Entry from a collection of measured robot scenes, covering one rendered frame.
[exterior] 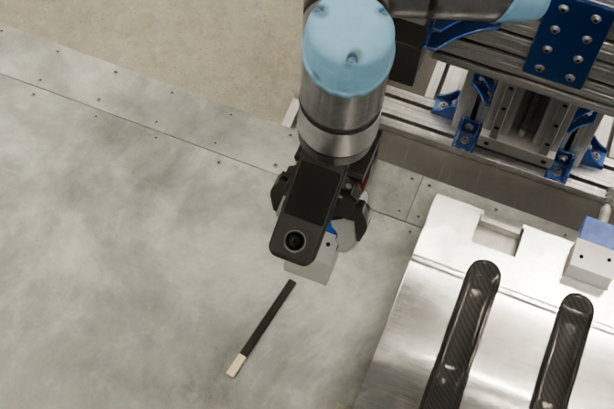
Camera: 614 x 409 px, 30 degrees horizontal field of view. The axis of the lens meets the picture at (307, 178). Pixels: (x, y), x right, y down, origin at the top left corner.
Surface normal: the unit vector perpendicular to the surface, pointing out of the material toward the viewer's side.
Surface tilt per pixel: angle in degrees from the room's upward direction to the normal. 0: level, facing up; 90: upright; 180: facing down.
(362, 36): 0
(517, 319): 3
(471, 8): 83
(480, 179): 0
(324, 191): 32
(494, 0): 71
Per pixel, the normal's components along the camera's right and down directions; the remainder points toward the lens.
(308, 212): -0.10, 0.01
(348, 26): 0.06, -0.49
